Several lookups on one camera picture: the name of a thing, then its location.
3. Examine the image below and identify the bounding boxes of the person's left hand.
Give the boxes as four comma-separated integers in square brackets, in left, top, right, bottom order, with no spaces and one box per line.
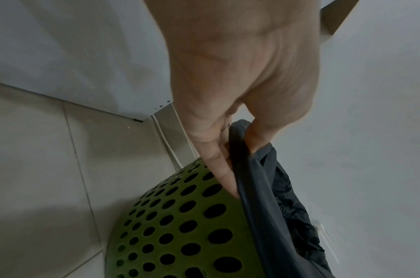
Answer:
[142,0,322,199]

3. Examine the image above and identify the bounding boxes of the new black bin liner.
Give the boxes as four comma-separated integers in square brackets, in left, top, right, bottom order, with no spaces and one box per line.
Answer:
[226,119,336,278]

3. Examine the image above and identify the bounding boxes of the green plastic waste basket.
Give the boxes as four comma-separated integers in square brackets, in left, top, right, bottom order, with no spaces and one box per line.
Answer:
[105,156,266,278]

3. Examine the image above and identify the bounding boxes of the white desk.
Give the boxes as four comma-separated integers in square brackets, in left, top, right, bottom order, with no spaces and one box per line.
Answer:
[0,0,175,122]

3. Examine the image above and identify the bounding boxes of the thick white cable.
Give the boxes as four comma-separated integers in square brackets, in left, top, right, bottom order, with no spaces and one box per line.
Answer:
[151,104,200,169]

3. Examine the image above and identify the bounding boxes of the white wall adapter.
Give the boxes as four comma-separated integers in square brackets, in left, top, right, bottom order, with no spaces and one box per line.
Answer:
[314,222,331,240]

